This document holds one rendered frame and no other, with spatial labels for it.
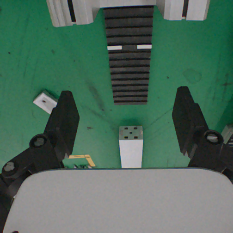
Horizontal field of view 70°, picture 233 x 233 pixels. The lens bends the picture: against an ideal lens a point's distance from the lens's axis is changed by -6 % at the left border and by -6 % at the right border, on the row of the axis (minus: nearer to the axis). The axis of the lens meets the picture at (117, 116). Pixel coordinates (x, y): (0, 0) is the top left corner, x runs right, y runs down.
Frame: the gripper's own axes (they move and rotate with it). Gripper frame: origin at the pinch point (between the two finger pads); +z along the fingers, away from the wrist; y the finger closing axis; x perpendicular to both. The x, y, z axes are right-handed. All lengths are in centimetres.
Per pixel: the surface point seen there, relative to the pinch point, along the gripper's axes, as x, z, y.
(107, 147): -21.1, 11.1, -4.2
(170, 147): -21.4, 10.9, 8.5
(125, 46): 0.3, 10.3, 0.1
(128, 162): -21.7, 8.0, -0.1
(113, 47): 0.3, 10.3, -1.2
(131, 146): -16.4, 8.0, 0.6
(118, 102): -8.4, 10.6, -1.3
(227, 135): -16.5, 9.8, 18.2
